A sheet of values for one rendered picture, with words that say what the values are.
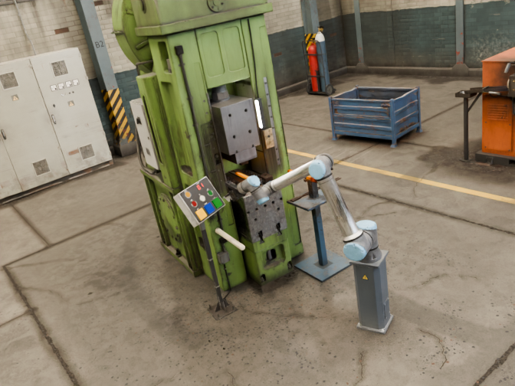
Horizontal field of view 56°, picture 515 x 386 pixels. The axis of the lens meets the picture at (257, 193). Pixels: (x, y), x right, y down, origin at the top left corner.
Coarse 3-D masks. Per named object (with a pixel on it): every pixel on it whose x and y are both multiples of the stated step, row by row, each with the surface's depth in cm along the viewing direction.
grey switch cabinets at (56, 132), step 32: (0, 64) 745; (32, 64) 769; (64, 64) 797; (0, 96) 750; (32, 96) 779; (64, 96) 809; (0, 128) 759; (32, 128) 789; (64, 128) 819; (96, 128) 852; (0, 160) 769; (32, 160) 798; (64, 160) 834; (96, 160) 864; (0, 192) 780; (32, 192) 814
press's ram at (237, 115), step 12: (240, 96) 408; (216, 108) 387; (228, 108) 386; (240, 108) 391; (252, 108) 397; (216, 120) 395; (228, 120) 389; (240, 120) 394; (252, 120) 400; (228, 132) 391; (240, 132) 397; (252, 132) 403; (228, 144) 394; (240, 144) 400; (252, 144) 406
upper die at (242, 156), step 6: (246, 150) 404; (252, 150) 407; (222, 156) 423; (228, 156) 412; (234, 156) 403; (240, 156) 403; (246, 156) 406; (252, 156) 409; (234, 162) 407; (240, 162) 404
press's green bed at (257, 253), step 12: (240, 240) 448; (264, 240) 431; (276, 240) 438; (252, 252) 434; (264, 252) 441; (276, 252) 448; (288, 252) 450; (252, 264) 444; (264, 264) 444; (276, 264) 446; (288, 264) 456; (252, 276) 454; (264, 276) 445; (276, 276) 449
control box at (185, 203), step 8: (208, 184) 386; (184, 192) 367; (192, 192) 372; (200, 192) 377; (216, 192) 388; (176, 200) 367; (184, 200) 364; (192, 200) 369; (200, 200) 374; (208, 200) 380; (184, 208) 366; (192, 208) 366; (216, 208) 381; (192, 216) 365; (208, 216) 373; (192, 224) 369
